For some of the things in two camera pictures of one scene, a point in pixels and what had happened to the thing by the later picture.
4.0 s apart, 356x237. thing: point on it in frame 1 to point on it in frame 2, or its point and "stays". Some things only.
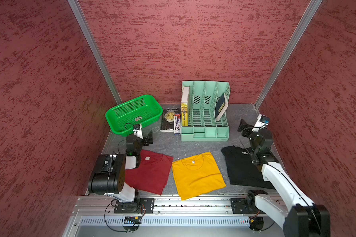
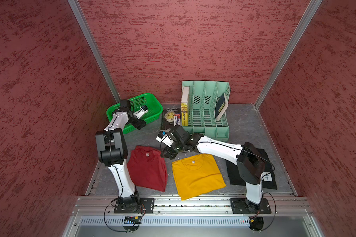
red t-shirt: (152, 173) stays
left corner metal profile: (79, 17) stays
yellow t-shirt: (196, 174) stays
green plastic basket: (144, 109) stays
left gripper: (145, 138) to (139, 124)
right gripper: (247, 128) to (170, 153)
